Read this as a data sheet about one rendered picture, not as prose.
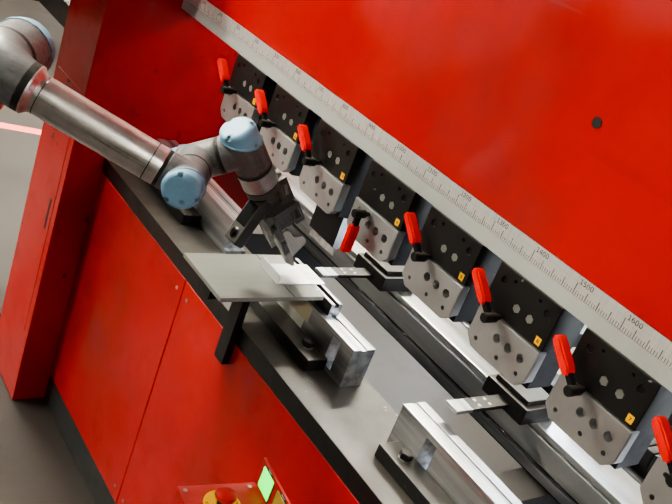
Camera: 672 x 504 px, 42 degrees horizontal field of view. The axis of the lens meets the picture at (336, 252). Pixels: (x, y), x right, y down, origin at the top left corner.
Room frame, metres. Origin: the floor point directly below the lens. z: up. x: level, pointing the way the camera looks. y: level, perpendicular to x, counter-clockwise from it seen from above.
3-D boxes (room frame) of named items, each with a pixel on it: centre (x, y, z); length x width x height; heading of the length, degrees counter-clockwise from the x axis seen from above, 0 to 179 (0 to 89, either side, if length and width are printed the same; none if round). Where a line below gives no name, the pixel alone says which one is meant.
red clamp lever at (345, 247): (1.66, -0.02, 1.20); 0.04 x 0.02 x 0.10; 133
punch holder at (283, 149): (1.98, 0.19, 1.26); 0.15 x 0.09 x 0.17; 43
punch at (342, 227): (1.81, 0.04, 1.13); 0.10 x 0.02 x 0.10; 43
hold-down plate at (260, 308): (1.75, 0.05, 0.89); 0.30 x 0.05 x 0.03; 43
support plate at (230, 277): (1.71, 0.15, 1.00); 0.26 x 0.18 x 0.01; 133
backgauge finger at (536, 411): (1.57, -0.41, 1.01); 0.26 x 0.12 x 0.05; 133
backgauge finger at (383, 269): (1.93, -0.08, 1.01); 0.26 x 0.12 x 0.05; 133
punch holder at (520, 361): (1.39, -0.35, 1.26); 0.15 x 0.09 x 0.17; 43
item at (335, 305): (1.80, 0.02, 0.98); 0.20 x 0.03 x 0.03; 43
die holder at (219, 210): (2.22, 0.41, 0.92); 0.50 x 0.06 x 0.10; 43
